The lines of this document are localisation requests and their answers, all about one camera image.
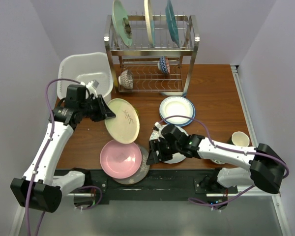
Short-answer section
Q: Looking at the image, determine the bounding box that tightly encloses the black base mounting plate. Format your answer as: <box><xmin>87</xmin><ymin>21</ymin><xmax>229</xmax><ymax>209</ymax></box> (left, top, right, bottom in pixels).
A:
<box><xmin>51</xmin><ymin>168</ymin><xmax>239</xmax><ymax>206</ymax></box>

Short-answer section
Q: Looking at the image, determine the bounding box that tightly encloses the blue zigzag patterned bowl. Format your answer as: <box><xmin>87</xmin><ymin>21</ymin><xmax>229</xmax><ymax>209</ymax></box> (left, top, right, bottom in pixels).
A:
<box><xmin>157</xmin><ymin>56</ymin><xmax>170</xmax><ymax>74</ymax></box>

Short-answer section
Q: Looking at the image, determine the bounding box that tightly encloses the white plastic bin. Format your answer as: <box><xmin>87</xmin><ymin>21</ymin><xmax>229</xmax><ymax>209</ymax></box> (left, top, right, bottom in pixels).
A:
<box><xmin>58</xmin><ymin>52</ymin><xmax>113</xmax><ymax>103</ymax></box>

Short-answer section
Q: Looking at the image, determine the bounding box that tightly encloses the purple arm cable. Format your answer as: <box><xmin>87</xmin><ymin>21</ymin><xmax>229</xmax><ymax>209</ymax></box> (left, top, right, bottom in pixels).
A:
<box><xmin>24</xmin><ymin>78</ymin><xmax>105</xmax><ymax>236</ymax></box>
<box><xmin>159</xmin><ymin>115</ymin><xmax>290</xmax><ymax>210</ymax></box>

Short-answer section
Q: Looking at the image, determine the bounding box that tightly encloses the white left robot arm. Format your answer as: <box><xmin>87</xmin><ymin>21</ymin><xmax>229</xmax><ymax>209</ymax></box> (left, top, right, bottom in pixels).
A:
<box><xmin>10</xmin><ymin>82</ymin><xmax>116</xmax><ymax>213</ymax></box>

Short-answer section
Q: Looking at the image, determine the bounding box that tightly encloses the grey reindeer snowflake plate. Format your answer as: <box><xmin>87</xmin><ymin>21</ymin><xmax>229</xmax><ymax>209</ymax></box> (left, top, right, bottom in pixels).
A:
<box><xmin>113</xmin><ymin>144</ymin><xmax>150</xmax><ymax>185</ymax></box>

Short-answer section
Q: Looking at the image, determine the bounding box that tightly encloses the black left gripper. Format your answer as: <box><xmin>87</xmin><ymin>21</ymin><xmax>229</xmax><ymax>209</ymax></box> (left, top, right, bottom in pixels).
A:
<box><xmin>79</xmin><ymin>94</ymin><xmax>116</xmax><ymax>122</ymax></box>

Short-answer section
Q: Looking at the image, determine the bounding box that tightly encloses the floral patterned small bowl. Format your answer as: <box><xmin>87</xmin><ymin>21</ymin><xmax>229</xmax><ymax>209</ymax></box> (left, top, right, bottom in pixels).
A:
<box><xmin>212</xmin><ymin>160</ymin><xmax>225</xmax><ymax>165</ymax></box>

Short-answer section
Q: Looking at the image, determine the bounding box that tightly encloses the white scalloped plate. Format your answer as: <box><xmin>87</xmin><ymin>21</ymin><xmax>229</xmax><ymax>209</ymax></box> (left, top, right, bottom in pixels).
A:
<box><xmin>149</xmin><ymin>124</ymin><xmax>186</xmax><ymax>164</ymax></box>

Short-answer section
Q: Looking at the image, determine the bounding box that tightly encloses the yellow woven pattern plate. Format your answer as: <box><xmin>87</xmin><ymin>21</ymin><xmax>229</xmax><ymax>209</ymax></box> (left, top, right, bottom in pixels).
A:
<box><xmin>134</xmin><ymin>107</ymin><xmax>140</xmax><ymax>118</ymax></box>

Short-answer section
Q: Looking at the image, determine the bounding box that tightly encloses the teal plate in rack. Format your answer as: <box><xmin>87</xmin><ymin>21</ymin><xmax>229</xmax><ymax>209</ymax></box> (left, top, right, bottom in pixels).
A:
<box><xmin>165</xmin><ymin>0</ymin><xmax>180</xmax><ymax>47</ymax></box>

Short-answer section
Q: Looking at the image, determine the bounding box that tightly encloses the cream rimmed plate in rack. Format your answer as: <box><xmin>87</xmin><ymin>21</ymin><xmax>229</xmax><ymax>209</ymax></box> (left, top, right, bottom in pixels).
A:
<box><xmin>144</xmin><ymin>0</ymin><xmax>155</xmax><ymax>48</ymax></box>

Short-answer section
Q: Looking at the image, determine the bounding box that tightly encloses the blue plate under white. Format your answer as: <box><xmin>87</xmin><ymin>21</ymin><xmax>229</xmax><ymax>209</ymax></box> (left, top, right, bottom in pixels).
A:
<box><xmin>160</xmin><ymin>98</ymin><xmax>196</xmax><ymax>127</ymax></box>

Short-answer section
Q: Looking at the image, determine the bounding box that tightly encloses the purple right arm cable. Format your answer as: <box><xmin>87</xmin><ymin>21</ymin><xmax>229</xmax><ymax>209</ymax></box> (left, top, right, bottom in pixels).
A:
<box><xmin>159</xmin><ymin>115</ymin><xmax>290</xmax><ymax>210</ymax></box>

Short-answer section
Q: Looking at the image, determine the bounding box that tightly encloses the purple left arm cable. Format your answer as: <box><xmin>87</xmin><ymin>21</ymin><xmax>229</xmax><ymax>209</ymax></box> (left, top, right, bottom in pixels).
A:
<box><xmin>24</xmin><ymin>78</ymin><xmax>105</xmax><ymax>236</ymax></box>

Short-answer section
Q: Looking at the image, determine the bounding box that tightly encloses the aluminium frame rail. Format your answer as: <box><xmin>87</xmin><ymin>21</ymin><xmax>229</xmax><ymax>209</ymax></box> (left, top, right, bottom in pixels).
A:
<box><xmin>230</xmin><ymin>65</ymin><xmax>292</xmax><ymax>236</ymax></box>

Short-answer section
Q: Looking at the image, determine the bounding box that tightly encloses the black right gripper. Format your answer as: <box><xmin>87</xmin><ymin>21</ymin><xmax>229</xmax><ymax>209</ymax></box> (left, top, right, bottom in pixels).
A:
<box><xmin>146</xmin><ymin>138</ymin><xmax>180</xmax><ymax>166</ymax></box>

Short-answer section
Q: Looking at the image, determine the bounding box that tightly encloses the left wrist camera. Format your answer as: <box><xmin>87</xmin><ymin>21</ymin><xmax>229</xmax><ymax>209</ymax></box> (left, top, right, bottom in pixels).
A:
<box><xmin>80</xmin><ymin>80</ymin><xmax>99</xmax><ymax>96</ymax></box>

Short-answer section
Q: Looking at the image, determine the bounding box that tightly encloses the pink plate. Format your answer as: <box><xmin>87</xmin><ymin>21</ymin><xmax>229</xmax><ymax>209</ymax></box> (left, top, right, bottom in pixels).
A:
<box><xmin>100</xmin><ymin>140</ymin><xmax>142</xmax><ymax>179</ymax></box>

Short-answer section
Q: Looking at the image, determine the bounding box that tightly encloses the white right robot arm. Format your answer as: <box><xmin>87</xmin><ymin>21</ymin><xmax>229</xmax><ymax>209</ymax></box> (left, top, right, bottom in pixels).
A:
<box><xmin>146</xmin><ymin>124</ymin><xmax>288</xmax><ymax>194</ymax></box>

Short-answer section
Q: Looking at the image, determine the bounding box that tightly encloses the green plate with branch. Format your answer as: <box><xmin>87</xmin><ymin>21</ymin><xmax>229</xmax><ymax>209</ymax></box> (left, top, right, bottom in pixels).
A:
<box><xmin>105</xmin><ymin>98</ymin><xmax>140</xmax><ymax>144</ymax></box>

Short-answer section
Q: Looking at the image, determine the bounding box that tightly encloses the dark green cup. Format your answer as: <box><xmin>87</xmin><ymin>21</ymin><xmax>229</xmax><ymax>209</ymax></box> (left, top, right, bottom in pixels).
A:
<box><xmin>227</xmin><ymin>131</ymin><xmax>250</xmax><ymax>147</ymax></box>

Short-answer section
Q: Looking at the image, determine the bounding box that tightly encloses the light green plate in rack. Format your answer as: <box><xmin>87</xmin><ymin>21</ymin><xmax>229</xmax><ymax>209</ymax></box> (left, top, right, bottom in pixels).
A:
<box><xmin>112</xmin><ymin>0</ymin><xmax>132</xmax><ymax>48</ymax></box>

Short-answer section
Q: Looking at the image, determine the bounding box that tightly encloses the stainless steel dish rack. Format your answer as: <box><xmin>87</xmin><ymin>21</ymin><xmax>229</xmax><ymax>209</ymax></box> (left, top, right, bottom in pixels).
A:
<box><xmin>104</xmin><ymin>14</ymin><xmax>200</xmax><ymax>96</ymax></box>

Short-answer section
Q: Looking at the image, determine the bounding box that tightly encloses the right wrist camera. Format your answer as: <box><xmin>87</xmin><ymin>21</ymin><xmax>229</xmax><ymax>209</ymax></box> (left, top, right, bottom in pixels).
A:
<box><xmin>153</xmin><ymin>122</ymin><xmax>162</xmax><ymax>132</ymax></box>

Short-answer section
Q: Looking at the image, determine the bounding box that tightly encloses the grey patterned bowl in rack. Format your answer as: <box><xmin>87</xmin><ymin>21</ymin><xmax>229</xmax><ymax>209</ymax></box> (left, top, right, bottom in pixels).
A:
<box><xmin>118</xmin><ymin>70</ymin><xmax>133</xmax><ymax>90</ymax></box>

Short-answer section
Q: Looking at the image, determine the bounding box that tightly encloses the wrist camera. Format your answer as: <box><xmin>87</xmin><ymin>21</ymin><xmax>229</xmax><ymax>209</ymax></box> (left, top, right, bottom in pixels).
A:
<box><xmin>153</xmin><ymin>122</ymin><xmax>162</xmax><ymax>132</ymax></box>
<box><xmin>80</xmin><ymin>80</ymin><xmax>99</xmax><ymax>96</ymax></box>

